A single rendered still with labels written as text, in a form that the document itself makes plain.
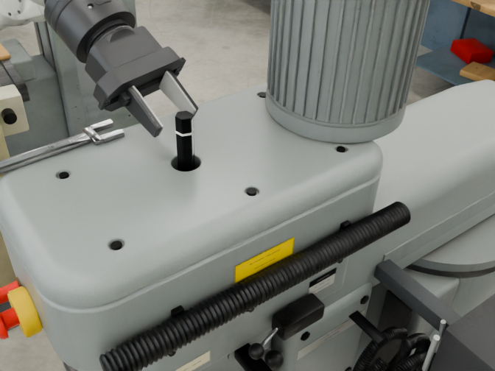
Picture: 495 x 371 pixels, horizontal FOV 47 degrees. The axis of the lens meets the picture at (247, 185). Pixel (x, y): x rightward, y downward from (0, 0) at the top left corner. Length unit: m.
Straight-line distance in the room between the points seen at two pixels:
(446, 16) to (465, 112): 4.58
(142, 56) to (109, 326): 0.31
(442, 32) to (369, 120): 5.04
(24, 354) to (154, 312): 2.36
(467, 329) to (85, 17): 0.61
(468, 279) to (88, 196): 0.75
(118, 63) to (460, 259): 0.73
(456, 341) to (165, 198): 0.41
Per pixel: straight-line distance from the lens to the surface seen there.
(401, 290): 0.95
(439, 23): 5.79
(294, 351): 0.94
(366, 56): 0.70
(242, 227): 0.64
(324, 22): 0.69
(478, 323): 0.81
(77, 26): 0.72
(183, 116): 0.67
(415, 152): 1.01
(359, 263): 0.92
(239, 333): 0.79
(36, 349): 2.98
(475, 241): 1.18
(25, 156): 0.75
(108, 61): 0.69
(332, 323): 0.97
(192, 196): 0.66
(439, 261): 1.11
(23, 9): 0.86
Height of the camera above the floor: 2.31
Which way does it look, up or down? 38 degrees down
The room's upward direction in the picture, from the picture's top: 2 degrees clockwise
